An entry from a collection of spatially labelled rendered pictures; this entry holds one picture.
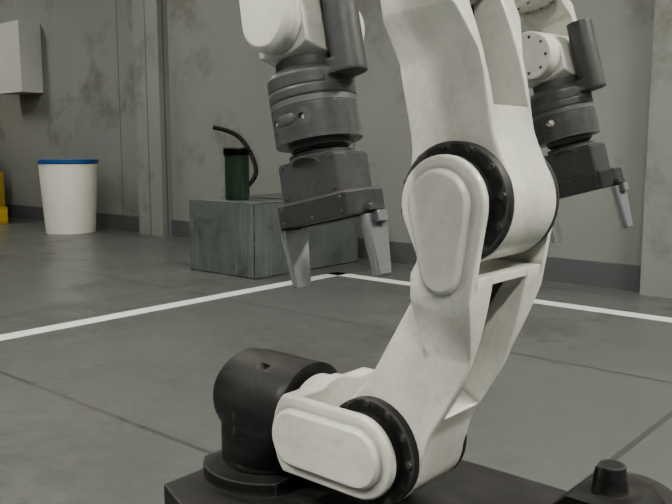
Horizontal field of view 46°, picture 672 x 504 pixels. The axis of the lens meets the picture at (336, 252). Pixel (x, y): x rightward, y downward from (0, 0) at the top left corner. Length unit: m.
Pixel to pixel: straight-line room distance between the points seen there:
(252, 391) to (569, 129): 0.58
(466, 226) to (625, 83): 3.10
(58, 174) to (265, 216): 2.62
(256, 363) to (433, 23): 0.57
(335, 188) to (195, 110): 5.06
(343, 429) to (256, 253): 3.01
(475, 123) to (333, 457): 0.46
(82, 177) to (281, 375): 5.25
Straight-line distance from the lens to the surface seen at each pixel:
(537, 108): 1.15
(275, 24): 0.77
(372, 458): 1.00
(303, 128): 0.75
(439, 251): 0.88
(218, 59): 5.61
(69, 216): 6.33
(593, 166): 1.13
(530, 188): 0.92
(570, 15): 1.22
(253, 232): 3.97
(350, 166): 0.75
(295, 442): 1.09
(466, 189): 0.86
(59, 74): 7.29
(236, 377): 1.21
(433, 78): 0.94
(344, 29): 0.77
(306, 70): 0.76
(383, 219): 0.74
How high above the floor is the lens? 0.67
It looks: 8 degrees down
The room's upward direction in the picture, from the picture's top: straight up
